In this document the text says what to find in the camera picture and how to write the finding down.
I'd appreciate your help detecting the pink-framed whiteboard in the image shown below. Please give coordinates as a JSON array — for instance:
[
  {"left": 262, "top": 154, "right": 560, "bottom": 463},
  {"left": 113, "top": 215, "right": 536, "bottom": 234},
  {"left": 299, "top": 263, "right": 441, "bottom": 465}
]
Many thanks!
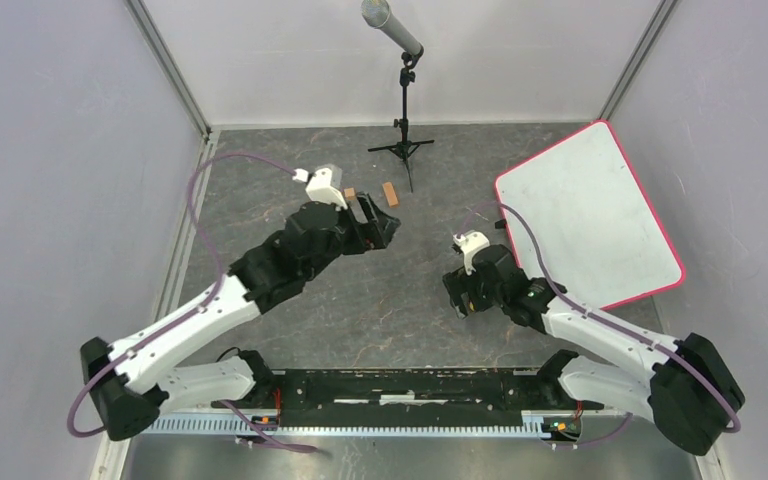
[{"left": 495, "top": 120, "right": 686, "bottom": 309}]

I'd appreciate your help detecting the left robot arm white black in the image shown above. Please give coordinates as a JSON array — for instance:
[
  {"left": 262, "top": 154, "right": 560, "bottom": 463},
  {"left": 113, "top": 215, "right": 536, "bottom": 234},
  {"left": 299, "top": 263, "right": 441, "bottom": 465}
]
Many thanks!
[{"left": 79, "top": 193, "right": 401, "bottom": 441}]

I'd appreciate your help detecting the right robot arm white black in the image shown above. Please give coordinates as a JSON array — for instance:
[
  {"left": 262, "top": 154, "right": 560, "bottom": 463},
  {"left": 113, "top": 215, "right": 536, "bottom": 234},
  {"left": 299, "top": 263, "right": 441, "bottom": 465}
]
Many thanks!
[{"left": 443, "top": 243, "right": 746, "bottom": 456}]

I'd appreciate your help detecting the long wooden block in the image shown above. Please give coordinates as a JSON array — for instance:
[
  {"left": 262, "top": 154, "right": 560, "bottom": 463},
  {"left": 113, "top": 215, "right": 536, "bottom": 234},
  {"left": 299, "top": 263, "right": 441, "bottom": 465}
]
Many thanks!
[{"left": 382, "top": 182, "right": 400, "bottom": 208}]

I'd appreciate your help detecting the black microphone tripod stand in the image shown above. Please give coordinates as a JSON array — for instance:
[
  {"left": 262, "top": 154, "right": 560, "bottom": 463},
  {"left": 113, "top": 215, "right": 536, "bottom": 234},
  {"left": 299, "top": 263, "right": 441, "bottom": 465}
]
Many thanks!
[{"left": 368, "top": 52, "right": 435, "bottom": 192}]

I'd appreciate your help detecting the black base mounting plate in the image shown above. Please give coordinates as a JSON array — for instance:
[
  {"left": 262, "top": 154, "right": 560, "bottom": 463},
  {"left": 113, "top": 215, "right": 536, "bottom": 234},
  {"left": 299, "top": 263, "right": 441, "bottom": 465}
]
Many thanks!
[{"left": 236, "top": 368, "right": 599, "bottom": 427}]

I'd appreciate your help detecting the silver microphone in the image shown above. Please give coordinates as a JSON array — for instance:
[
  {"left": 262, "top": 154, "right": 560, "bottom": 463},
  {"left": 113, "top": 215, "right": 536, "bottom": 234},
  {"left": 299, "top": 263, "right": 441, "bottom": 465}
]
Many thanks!
[{"left": 360, "top": 0, "right": 424, "bottom": 58}]

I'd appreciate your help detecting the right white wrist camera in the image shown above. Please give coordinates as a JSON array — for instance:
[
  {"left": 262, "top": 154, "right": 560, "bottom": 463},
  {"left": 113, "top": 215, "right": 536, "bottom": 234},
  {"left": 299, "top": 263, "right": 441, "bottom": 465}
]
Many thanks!
[{"left": 453, "top": 230, "right": 490, "bottom": 275}]

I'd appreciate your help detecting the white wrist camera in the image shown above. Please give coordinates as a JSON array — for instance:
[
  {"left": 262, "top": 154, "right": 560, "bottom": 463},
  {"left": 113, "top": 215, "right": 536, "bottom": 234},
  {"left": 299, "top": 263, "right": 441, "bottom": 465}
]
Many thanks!
[
  {"left": 453, "top": 230, "right": 490, "bottom": 275},
  {"left": 292, "top": 164, "right": 348, "bottom": 210}
]

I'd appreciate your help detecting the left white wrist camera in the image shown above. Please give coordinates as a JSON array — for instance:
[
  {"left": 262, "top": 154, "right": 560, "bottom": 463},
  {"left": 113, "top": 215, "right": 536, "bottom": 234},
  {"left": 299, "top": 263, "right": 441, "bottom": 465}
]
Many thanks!
[{"left": 292, "top": 164, "right": 348, "bottom": 210}]

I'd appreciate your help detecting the grey slotted cable duct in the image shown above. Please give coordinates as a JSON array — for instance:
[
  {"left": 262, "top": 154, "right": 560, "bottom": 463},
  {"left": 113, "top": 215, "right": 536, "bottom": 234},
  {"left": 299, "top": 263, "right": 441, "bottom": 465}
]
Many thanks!
[{"left": 144, "top": 413, "right": 577, "bottom": 440}]

